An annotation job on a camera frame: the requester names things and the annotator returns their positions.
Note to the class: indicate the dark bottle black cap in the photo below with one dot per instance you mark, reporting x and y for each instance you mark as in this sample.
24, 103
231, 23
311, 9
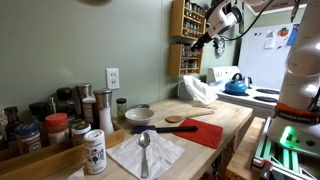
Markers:
65, 100

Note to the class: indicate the wooden tray box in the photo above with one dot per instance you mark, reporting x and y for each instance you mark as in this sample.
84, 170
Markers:
50, 158

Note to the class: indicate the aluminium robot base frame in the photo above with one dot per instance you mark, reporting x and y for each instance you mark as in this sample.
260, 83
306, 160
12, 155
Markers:
276, 156

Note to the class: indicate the wooden wall cabinet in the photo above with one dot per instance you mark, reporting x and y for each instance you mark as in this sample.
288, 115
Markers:
270, 7

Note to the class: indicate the wooden spoon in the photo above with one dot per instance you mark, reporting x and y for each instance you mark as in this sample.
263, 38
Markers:
175, 118

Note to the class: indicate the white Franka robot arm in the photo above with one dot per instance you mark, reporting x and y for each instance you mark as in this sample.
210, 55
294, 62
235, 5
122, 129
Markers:
300, 83

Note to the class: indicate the white cloth towel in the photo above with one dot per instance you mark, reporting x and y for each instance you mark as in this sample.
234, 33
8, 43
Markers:
201, 90

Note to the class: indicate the dark sauce bottle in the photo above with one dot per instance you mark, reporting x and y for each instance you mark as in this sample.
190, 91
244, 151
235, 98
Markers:
12, 123

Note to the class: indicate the white printed spice shaker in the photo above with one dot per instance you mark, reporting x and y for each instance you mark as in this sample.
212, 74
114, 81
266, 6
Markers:
95, 153

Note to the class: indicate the blue lid spice jar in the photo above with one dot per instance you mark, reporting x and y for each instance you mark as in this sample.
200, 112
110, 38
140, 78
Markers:
29, 140

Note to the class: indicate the blue kettle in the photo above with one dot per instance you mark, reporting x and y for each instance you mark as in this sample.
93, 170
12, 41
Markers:
235, 87

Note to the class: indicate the small metal lid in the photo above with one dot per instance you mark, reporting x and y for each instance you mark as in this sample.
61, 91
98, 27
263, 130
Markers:
143, 106

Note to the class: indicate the decorative wall plate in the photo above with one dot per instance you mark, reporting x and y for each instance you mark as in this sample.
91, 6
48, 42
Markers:
220, 46

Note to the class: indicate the white wall outlet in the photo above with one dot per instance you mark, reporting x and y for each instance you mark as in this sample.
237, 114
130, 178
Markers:
112, 78

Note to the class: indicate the white ceramic bowl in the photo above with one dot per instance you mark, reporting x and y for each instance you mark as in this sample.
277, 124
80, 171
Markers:
139, 115

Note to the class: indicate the metal spoon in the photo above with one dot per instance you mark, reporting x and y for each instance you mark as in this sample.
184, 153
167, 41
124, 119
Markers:
144, 140

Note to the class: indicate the steel topped salt grinder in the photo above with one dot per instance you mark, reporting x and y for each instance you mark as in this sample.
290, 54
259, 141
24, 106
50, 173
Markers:
105, 116

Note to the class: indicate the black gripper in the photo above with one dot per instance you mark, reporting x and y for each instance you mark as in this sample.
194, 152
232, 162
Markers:
206, 37

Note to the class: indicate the steel pepper grinder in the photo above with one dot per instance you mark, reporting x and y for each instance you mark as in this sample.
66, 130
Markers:
83, 90

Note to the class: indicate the white paper napkin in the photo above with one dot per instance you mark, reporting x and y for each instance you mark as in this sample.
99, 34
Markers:
163, 155

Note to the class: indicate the wooden spice rack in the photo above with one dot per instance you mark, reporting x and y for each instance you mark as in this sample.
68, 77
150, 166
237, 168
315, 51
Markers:
173, 63
176, 20

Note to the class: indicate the white paper sheet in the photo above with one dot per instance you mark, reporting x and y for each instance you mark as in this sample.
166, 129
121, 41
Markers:
269, 39

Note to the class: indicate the small glass jar black lid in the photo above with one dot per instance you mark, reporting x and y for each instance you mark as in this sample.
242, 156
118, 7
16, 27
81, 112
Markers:
121, 109

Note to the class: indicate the red lid spice jar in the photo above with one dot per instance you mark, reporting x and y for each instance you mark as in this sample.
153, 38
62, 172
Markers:
57, 130

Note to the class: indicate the blue paper sheet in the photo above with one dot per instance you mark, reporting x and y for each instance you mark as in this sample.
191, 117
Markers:
291, 35

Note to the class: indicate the white label spice bottle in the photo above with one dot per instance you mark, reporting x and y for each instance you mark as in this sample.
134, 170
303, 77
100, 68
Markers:
88, 110

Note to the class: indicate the white electric stove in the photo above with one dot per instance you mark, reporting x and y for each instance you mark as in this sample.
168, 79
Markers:
240, 100

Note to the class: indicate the white lid spice jar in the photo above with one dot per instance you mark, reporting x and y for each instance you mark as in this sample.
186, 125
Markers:
80, 132

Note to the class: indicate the small steel pot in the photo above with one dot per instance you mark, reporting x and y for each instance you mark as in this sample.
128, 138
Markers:
248, 82

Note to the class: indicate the bottle with metal pourer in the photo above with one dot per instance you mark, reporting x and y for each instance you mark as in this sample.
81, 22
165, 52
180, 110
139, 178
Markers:
52, 105

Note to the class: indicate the red printed paper sheet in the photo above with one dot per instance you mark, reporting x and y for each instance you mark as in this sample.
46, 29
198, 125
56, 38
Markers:
282, 35

